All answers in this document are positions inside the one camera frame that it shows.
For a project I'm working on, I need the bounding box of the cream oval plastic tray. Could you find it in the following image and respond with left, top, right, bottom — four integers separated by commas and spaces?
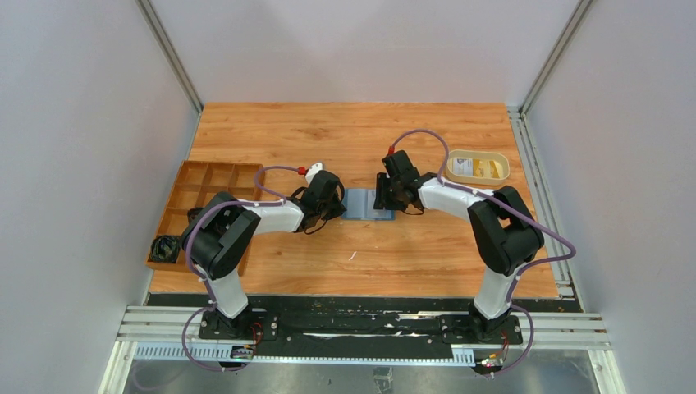
445, 149, 511, 186

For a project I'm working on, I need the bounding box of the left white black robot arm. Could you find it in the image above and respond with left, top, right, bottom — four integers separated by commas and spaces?
179, 169, 346, 323

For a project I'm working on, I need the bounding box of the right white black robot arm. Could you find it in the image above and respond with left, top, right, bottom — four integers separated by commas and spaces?
374, 149, 544, 337

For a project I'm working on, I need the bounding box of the wooden compartment tray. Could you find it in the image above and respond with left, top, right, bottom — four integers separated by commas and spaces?
144, 159, 267, 273

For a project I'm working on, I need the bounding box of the blue card holder wallet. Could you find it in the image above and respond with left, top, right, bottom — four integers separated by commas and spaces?
341, 188, 396, 221

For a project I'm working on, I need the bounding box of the black coiled cable bundle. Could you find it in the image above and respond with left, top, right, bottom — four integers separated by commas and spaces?
150, 235, 181, 264

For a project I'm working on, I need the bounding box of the gold VIP card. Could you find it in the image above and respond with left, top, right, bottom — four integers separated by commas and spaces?
474, 159, 505, 179

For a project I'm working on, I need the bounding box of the aluminium corner post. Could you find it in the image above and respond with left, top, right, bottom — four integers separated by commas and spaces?
518, 0, 594, 117
135, 0, 204, 117

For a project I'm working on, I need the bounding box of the right aluminium corner post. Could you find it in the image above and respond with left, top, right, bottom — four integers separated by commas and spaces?
518, 0, 594, 117

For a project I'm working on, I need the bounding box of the left aluminium corner post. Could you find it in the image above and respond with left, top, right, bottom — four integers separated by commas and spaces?
135, 0, 204, 117

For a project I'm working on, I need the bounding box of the card lying in tray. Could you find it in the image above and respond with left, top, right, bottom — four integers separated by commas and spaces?
451, 157, 474, 176

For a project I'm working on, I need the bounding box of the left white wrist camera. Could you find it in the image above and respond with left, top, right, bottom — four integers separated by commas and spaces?
304, 162, 324, 185

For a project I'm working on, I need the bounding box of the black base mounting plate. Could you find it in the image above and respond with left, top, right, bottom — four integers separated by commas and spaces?
176, 295, 556, 362

